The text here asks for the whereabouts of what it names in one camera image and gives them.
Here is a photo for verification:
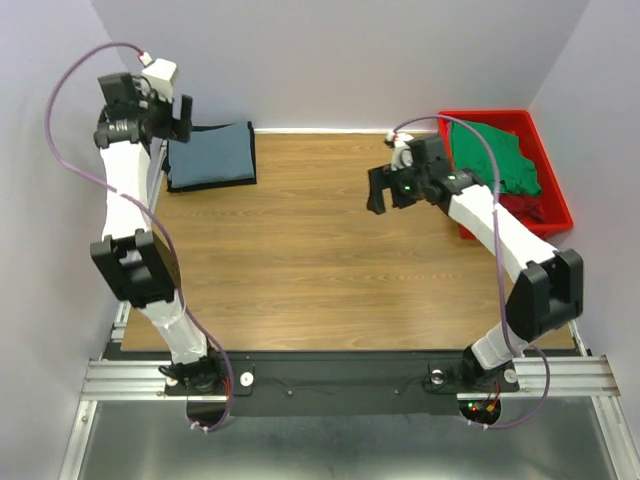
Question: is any blue-grey t-shirt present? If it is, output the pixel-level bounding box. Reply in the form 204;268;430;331
167;121;257;190

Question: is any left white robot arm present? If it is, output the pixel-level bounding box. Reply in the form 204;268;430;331
90;73;222;394

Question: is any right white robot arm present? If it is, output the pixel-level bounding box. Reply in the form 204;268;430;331
367;132;584;388

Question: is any black folded t-shirt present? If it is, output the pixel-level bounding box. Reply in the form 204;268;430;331
164;124;259;194

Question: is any green t-shirt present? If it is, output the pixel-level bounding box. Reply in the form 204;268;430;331
448;120;542;196

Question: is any dark red t-shirt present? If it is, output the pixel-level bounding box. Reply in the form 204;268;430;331
500;194;546;225

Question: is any red plastic bin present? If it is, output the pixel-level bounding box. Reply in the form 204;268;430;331
438;110;574;238

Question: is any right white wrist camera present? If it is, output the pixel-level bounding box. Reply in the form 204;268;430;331
385;131;414;171

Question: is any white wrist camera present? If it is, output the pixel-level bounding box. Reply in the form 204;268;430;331
139;51;178;103
385;131;414;171

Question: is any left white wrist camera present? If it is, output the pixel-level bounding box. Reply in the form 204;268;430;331
139;51;178;103

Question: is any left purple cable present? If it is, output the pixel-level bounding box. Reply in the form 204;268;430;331
44;42;236;434

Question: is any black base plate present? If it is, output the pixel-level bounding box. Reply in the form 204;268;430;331
110;350;570;417

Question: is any aluminium frame rail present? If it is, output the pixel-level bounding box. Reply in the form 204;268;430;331
81;356;620;402

